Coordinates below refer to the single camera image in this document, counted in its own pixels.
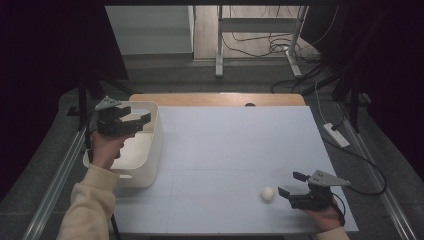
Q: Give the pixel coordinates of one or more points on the white plastic bin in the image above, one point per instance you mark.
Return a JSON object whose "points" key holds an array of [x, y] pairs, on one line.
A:
{"points": [[143, 156]]}

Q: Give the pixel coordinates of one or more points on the person's right hand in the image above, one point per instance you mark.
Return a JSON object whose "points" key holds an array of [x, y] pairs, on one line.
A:
{"points": [[325, 216]]}

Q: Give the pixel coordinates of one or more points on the grey metal desk frame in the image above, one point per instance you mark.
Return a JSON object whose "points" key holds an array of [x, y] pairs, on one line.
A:
{"points": [[256, 25]]}

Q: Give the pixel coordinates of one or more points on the person's left hand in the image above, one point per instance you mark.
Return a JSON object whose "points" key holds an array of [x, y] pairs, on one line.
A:
{"points": [[105, 150]]}

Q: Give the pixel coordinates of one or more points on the wooden table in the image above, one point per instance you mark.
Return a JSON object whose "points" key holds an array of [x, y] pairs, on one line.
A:
{"points": [[216, 99]]}

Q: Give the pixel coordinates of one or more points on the dark curtain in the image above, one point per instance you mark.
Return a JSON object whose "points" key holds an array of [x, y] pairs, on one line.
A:
{"points": [[386, 66], [40, 66]]}

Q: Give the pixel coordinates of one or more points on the white table cover board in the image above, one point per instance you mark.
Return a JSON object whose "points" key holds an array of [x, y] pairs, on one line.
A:
{"points": [[233, 150]]}

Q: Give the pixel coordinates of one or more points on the aluminium floor rail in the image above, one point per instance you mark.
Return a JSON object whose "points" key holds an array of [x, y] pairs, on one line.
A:
{"points": [[53, 186], [383, 186]]}

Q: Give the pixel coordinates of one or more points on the black metal stand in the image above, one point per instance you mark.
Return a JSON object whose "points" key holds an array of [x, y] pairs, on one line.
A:
{"points": [[353, 96], [82, 100]]}

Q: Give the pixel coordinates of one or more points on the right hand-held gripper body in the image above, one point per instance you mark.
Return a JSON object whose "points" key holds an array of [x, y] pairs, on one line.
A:
{"points": [[316, 195]]}

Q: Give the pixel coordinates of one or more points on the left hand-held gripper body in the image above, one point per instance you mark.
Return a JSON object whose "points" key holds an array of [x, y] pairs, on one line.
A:
{"points": [[111, 123]]}

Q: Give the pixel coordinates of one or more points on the white power strip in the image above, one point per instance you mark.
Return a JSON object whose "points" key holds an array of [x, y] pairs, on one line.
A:
{"points": [[336, 135]]}

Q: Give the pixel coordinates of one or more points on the white cabinet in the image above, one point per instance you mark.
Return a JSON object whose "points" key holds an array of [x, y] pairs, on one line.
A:
{"points": [[150, 30]]}

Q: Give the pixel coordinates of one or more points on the white ping-pong ball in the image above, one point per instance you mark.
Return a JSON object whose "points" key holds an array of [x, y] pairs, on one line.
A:
{"points": [[268, 193]]}

